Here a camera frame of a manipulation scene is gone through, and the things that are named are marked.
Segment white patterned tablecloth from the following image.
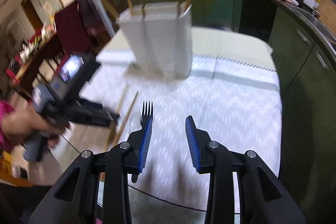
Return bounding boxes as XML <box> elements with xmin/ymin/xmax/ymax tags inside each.
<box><xmin>52</xmin><ymin>25</ymin><xmax>284</xmax><ymax>217</ymax></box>

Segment wooden cutting board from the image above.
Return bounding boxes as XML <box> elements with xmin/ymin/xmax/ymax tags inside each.
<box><xmin>318</xmin><ymin>0</ymin><xmax>336</xmax><ymax>36</ymax></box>

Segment long wooden chopstick right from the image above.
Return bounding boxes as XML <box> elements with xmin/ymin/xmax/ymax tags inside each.
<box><xmin>113</xmin><ymin>91</ymin><xmax>139</xmax><ymax>146</ymax></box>

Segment green kitchen cabinets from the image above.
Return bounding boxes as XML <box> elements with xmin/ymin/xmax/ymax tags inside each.
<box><xmin>131</xmin><ymin>0</ymin><xmax>336</xmax><ymax>209</ymax></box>

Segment red dining chair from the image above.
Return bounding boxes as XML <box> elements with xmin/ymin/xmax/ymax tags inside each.
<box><xmin>54</xmin><ymin>1</ymin><xmax>94</xmax><ymax>63</ymax></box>

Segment black plastic fork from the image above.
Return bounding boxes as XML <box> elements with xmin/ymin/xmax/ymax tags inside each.
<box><xmin>131</xmin><ymin>100</ymin><xmax>154</xmax><ymax>184</ymax></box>

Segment white plastic utensil holder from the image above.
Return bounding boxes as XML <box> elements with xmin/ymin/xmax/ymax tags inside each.
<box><xmin>117</xmin><ymin>2</ymin><xmax>193</xmax><ymax>79</ymax></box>

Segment person's left hand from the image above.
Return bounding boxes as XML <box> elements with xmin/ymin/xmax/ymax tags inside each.
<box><xmin>1</xmin><ymin>101</ymin><xmax>70</xmax><ymax>153</ymax></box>

